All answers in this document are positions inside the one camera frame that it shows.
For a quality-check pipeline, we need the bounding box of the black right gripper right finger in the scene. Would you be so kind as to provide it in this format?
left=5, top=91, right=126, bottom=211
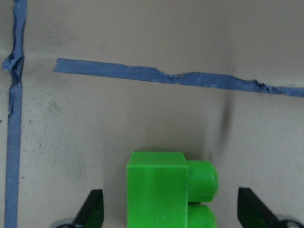
left=237, top=187, right=285, bottom=228

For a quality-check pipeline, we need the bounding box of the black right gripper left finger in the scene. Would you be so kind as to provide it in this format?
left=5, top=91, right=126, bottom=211
left=72, top=189, right=104, bottom=228

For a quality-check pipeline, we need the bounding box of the green block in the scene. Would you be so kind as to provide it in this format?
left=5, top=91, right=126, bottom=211
left=127, top=151, right=219, bottom=228

